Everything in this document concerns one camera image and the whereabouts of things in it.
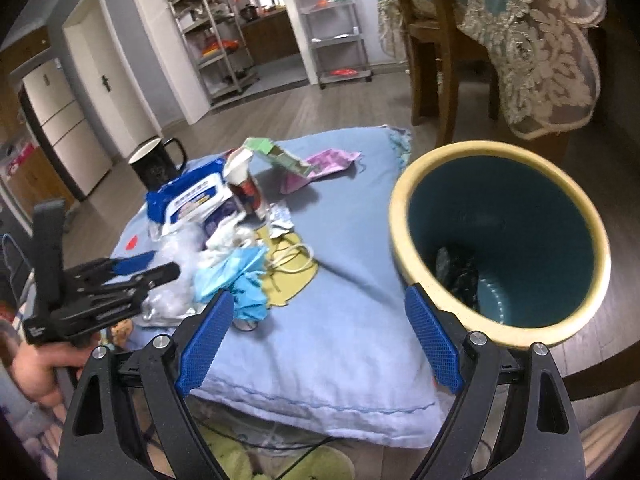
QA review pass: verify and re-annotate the blue glove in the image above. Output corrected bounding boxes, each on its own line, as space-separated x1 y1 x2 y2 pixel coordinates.
193 245 268 323

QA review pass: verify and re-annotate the black plastic garbage bag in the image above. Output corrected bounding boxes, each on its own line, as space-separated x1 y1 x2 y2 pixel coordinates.
435 244 480 312

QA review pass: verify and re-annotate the blue wet wipes pack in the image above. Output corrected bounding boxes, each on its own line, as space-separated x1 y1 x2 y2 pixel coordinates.
145 157 238 240

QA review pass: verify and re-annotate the teal and yellow trash bin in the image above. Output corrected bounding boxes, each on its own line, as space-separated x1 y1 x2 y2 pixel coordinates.
388 141 612 349

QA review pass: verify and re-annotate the person's left hand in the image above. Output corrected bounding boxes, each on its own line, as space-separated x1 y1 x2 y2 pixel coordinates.
9 342 93 408

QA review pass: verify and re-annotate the clear plastic bag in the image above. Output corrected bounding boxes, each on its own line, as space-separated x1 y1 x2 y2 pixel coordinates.
134 223 205 327

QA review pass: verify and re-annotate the black ceramic mug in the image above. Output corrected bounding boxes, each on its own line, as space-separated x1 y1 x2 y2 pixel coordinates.
128 136 189 192

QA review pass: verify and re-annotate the person's left sleeve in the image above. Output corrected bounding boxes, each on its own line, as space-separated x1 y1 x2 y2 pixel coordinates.
0 318 66 480

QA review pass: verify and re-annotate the white paper cup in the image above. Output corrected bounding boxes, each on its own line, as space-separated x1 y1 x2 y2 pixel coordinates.
222 148 267 220

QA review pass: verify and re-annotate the green and white carton box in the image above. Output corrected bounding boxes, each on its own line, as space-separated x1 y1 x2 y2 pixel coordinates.
243 138 314 178

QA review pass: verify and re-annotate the white refrigerator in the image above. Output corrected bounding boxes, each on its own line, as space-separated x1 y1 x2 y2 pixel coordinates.
18 60 112 200

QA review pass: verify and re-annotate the white door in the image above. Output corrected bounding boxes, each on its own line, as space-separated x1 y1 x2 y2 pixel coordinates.
62 0 160 159

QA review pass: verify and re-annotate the pink crumpled face mask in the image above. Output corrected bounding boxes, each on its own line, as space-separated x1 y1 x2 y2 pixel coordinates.
280 148 361 195

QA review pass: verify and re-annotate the steel kitchen shelving rack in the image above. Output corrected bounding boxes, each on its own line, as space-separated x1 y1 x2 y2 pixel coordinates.
167 0 258 104

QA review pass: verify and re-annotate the grey rolling utility cart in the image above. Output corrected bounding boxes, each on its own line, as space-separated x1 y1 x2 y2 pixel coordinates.
295 0 373 89

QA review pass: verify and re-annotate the wooden dining chair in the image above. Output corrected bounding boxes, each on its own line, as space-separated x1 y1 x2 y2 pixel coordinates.
398 0 489 148

